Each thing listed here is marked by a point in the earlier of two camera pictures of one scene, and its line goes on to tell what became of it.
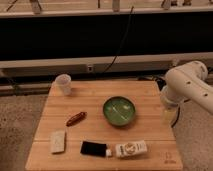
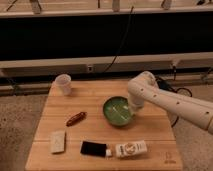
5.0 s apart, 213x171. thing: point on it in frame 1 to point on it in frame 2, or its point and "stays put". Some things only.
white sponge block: (57, 141) stays put
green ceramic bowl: (119, 110) stays put
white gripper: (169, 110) to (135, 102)
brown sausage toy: (78, 118) stays put
